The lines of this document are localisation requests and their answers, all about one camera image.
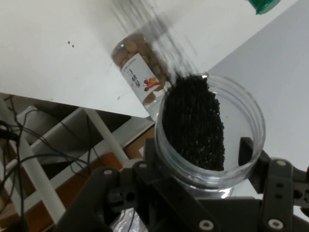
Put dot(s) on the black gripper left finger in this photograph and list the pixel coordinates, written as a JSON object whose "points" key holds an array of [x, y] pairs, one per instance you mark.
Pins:
{"points": [[159, 191]]}

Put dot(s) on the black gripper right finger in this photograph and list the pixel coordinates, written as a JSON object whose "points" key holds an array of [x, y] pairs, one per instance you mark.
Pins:
{"points": [[277, 193]]}

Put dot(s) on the clear jar of black seeds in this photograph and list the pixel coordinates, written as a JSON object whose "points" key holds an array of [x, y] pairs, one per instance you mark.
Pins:
{"points": [[193, 120]]}

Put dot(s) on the white-lidded jar of nuts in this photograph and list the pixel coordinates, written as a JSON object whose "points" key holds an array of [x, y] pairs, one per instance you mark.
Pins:
{"points": [[135, 65]]}

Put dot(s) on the small green-capped spice bottle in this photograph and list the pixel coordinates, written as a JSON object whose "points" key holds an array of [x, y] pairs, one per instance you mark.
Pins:
{"points": [[263, 4]]}

